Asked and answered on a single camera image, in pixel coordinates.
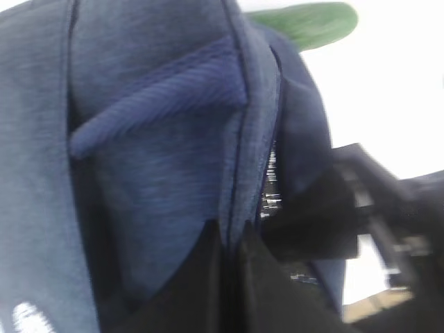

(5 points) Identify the dark blue insulated lunch bag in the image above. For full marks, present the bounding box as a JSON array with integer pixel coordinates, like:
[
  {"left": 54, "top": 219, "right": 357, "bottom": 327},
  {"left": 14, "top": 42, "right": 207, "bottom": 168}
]
[{"left": 1, "top": 1, "right": 332, "bottom": 332}]

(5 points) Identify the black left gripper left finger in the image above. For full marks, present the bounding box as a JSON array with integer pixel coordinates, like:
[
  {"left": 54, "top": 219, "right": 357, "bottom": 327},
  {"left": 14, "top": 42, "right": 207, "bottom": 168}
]
[{"left": 114, "top": 221, "right": 223, "bottom": 333}]

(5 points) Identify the green cucumber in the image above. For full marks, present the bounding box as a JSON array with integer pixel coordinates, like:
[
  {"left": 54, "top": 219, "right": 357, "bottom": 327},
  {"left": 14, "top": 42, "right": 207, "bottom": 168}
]
[{"left": 247, "top": 1, "right": 359, "bottom": 51}]

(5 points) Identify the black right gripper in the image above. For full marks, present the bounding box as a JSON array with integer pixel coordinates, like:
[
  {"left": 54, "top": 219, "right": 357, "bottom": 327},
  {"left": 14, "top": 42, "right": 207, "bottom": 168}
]
[{"left": 263, "top": 144, "right": 443, "bottom": 332}]

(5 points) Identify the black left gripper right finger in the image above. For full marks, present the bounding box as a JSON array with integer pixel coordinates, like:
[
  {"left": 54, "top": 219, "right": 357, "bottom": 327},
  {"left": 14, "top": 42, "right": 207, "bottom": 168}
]
[{"left": 237, "top": 223, "right": 350, "bottom": 332}]

